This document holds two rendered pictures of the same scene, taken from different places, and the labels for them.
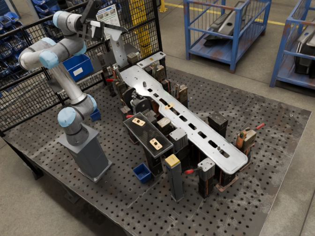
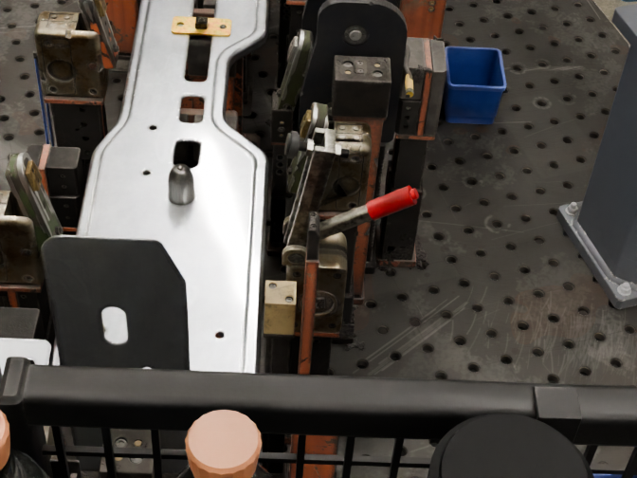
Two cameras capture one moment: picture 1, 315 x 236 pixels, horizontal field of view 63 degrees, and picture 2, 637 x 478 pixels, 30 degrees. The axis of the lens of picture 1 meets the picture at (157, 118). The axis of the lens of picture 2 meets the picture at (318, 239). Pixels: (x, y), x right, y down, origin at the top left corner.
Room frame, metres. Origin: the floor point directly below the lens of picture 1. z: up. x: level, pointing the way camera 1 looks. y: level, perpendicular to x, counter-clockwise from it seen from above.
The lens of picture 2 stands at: (2.56, 0.64, 2.03)
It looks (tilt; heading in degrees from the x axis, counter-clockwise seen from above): 47 degrees down; 205
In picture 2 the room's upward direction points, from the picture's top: 5 degrees clockwise
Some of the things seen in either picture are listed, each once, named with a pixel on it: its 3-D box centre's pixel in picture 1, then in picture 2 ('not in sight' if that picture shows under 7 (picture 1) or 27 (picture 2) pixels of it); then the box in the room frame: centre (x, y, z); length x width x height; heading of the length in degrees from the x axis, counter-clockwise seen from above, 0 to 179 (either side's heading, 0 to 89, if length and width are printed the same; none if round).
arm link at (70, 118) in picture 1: (70, 119); not in sight; (1.18, 0.55, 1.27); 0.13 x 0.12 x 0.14; 136
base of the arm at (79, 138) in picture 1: (75, 132); not in sight; (1.17, 0.56, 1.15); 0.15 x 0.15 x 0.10
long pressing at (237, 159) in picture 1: (171, 107); (197, 21); (1.39, -0.12, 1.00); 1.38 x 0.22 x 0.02; 28
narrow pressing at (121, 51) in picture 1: (118, 50); (125, 365); (2.05, 0.23, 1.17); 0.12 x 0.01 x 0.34; 118
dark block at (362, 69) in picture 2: not in sight; (350, 190); (1.50, 0.19, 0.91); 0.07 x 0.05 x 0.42; 118
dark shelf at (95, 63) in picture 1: (95, 66); not in sight; (2.10, 0.49, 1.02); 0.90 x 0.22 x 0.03; 118
